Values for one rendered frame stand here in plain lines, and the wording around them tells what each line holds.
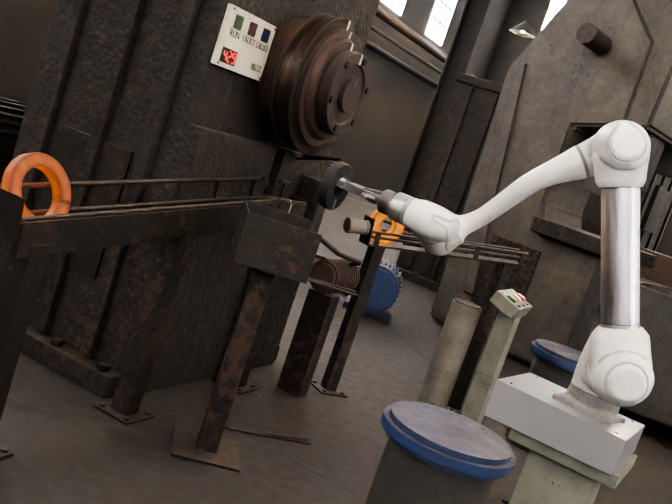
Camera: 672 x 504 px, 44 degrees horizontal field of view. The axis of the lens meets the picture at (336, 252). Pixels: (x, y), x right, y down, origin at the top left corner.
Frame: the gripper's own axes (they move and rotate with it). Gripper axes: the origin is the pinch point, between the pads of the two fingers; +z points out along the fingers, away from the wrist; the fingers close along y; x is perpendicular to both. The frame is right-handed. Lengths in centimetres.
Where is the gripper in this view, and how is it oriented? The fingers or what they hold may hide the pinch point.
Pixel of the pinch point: (337, 181)
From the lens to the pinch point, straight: 264.4
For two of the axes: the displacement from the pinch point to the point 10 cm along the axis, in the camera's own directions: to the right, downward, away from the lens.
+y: 4.2, 0.1, 9.1
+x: 3.6, -9.2, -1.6
